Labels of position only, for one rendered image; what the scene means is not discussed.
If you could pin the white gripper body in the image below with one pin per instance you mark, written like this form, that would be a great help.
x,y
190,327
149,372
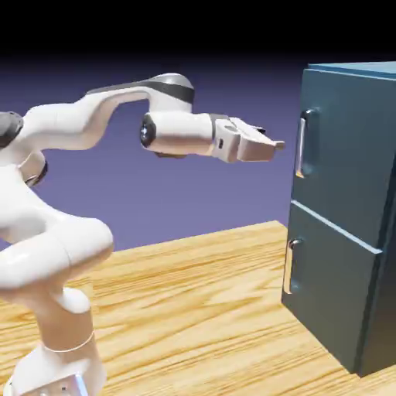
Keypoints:
x,y
255,150

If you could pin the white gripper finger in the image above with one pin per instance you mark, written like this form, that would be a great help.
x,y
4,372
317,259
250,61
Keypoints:
x,y
279,145

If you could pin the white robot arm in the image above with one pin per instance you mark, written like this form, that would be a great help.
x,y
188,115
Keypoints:
x,y
62,130

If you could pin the tall blue-grey cabinet door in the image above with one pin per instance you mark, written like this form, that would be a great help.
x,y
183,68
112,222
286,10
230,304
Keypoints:
x,y
343,161

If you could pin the blue-grey cabinet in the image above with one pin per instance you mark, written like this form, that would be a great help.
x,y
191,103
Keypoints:
x,y
349,216

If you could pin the short blue-grey cabinet door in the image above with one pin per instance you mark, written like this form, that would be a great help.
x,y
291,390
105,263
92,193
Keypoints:
x,y
331,284

